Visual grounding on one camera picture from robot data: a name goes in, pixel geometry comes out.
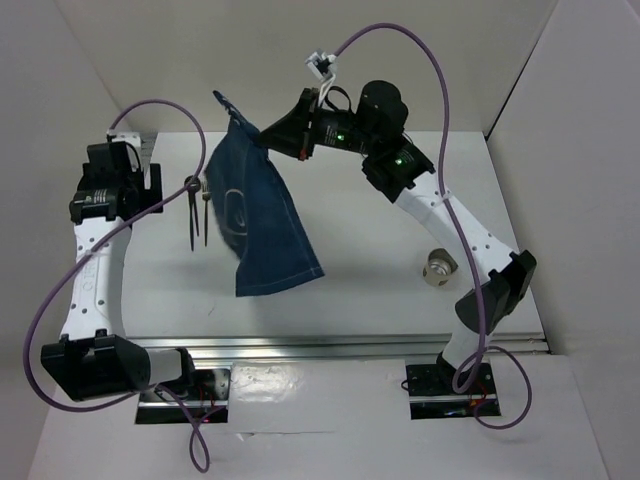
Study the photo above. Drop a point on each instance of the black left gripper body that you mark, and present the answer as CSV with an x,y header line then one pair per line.
x,y
148,198

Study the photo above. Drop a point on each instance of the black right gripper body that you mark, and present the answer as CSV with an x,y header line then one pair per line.
x,y
338,129

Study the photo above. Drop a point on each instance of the navy fish placemat cloth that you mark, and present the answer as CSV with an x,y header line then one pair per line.
x,y
255,213

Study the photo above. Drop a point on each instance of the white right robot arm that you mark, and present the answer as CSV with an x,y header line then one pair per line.
x,y
399,170

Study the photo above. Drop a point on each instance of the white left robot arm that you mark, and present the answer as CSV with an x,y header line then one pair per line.
x,y
93,357

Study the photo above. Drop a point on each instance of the black spoon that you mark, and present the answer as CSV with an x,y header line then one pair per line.
x,y
193,187

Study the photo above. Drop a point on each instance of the black fork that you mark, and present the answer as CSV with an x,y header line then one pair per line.
x,y
206,197

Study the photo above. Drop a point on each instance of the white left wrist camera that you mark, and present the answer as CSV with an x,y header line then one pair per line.
x,y
133,143

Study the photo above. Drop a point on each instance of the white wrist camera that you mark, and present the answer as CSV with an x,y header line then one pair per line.
x,y
133,143
323,66

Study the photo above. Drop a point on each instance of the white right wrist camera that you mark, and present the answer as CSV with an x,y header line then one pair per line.
x,y
323,66

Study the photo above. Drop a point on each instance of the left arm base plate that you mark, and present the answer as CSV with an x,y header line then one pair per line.
x,y
206,399

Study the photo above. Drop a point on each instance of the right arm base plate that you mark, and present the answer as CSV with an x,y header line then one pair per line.
x,y
431,397

